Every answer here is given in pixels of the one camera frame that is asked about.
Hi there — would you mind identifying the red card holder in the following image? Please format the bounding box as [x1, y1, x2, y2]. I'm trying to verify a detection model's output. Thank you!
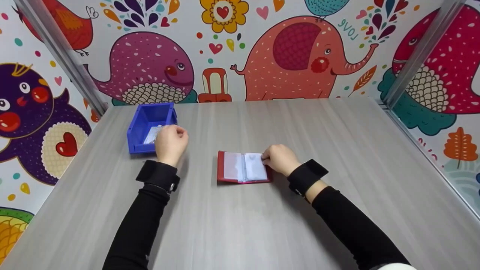
[217, 150, 273, 185]

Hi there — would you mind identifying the person's right hand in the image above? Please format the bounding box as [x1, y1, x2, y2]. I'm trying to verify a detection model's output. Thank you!
[261, 144, 302, 178]

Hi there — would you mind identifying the black wrist band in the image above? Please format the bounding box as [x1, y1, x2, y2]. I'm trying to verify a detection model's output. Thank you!
[287, 159, 329, 198]
[135, 159, 181, 194]

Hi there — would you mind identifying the blue plastic bin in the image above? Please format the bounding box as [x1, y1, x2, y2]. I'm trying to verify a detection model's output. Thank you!
[126, 102, 178, 155]

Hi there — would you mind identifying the person's right forearm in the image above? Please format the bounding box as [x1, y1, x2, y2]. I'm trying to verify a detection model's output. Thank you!
[305, 180, 411, 270]

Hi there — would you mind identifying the person's left forearm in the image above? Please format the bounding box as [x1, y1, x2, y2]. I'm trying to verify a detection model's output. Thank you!
[102, 183, 171, 270]

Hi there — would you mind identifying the person's left hand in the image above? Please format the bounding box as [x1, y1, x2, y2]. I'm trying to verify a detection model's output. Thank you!
[154, 124, 189, 168]

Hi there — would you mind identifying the white card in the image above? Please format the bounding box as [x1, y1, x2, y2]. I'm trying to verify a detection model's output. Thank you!
[144, 125, 163, 145]

